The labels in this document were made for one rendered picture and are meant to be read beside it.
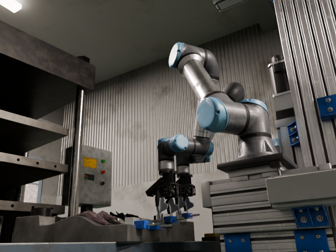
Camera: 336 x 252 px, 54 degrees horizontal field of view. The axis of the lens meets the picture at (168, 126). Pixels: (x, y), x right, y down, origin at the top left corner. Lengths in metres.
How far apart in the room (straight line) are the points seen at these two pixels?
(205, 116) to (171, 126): 3.20
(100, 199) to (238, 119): 1.44
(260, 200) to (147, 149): 3.42
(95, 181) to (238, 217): 1.40
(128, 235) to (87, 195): 1.17
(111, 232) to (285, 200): 0.57
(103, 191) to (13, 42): 1.12
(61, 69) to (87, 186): 0.78
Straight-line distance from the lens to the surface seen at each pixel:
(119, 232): 1.16
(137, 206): 4.37
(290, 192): 0.97
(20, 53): 2.10
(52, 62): 2.20
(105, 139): 4.99
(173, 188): 1.48
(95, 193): 2.33
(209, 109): 1.12
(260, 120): 1.19
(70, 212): 2.07
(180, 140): 1.41
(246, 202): 1.13
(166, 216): 1.46
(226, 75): 4.20
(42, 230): 1.36
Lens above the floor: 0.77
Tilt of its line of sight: 21 degrees up
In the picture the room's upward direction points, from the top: 2 degrees counter-clockwise
